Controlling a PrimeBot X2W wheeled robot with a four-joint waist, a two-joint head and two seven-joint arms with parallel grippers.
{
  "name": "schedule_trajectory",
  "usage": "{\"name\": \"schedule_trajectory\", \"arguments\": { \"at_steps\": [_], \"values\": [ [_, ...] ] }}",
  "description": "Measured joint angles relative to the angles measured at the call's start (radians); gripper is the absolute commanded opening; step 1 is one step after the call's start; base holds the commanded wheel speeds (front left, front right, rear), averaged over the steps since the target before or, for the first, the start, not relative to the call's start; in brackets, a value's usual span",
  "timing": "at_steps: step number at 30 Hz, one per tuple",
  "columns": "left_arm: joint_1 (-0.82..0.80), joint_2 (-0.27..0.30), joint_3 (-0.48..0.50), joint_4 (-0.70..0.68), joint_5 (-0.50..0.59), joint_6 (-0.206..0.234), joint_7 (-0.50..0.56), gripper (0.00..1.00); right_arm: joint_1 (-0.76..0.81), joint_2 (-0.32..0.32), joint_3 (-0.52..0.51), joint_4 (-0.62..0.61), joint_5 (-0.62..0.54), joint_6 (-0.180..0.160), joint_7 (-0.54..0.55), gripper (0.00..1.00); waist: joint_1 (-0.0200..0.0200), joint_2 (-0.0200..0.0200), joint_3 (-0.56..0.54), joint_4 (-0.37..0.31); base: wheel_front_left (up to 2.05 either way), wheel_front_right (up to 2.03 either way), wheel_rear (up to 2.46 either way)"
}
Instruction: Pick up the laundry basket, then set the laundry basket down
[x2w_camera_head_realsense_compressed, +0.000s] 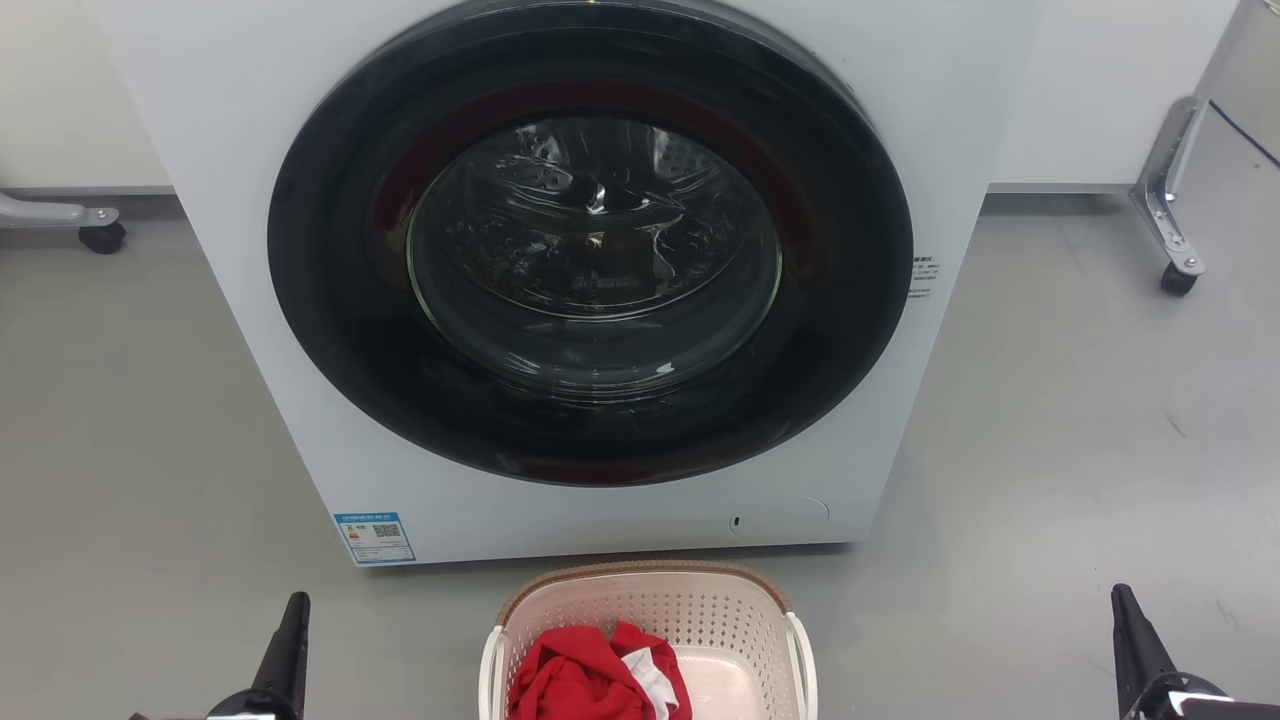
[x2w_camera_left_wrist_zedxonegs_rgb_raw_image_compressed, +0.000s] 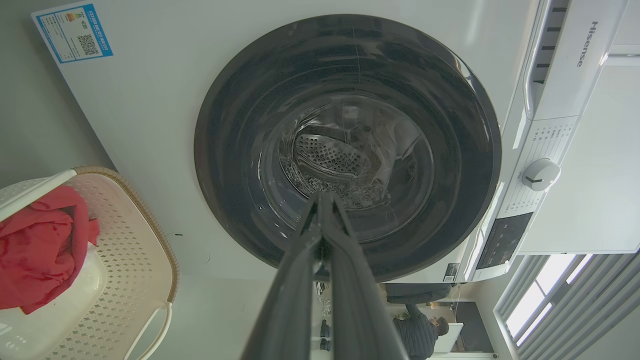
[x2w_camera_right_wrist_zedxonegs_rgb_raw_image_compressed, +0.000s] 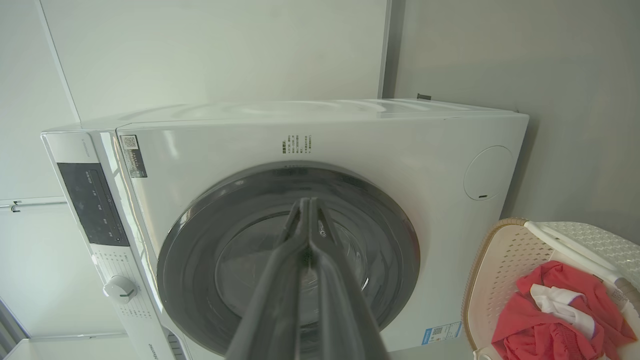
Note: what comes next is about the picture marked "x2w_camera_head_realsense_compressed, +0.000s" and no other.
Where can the red garment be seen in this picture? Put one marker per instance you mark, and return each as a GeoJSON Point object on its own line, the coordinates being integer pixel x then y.
{"type": "Point", "coordinates": [570, 680]}

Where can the small text sticker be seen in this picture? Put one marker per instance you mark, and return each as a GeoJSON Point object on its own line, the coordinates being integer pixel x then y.
{"type": "Point", "coordinates": [922, 278]}

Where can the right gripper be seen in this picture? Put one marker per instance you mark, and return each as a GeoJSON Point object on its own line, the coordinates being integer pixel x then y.
{"type": "Point", "coordinates": [1185, 700]}

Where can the grey metal stand frame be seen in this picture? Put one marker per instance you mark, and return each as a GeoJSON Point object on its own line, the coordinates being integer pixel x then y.
{"type": "Point", "coordinates": [1170, 170]}

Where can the black caster wheel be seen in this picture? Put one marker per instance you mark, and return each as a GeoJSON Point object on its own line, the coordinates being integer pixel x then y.
{"type": "Point", "coordinates": [1178, 280]}
{"type": "Point", "coordinates": [103, 238]}

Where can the white front-load washing machine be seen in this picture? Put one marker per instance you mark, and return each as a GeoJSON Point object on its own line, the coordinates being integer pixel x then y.
{"type": "Point", "coordinates": [560, 520]}

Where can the round black washer door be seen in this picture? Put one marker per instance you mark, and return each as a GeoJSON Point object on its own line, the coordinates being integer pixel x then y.
{"type": "Point", "coordinates": [340, 330]}

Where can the white woven laundry basket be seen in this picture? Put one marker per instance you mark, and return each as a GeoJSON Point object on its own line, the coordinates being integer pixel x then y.
{"type": "Point", "coordinates": [700, 610]}

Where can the blue energy label sticker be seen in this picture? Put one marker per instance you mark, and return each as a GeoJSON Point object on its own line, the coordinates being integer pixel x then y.
{"type": "Point", "coordinates": [375, 540]}

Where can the white garment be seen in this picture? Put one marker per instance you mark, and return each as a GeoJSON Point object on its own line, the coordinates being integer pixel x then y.
{"type": "Point", "coordinates": [655, 682]}

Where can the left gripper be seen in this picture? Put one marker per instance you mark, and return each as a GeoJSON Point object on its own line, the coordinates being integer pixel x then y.
{"type": "Point", "coordinates": [250, 708]}

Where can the grey metal stand leg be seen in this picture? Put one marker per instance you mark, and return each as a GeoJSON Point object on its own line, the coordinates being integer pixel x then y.
{"type": "Point", "coordinates": [40, 212]}

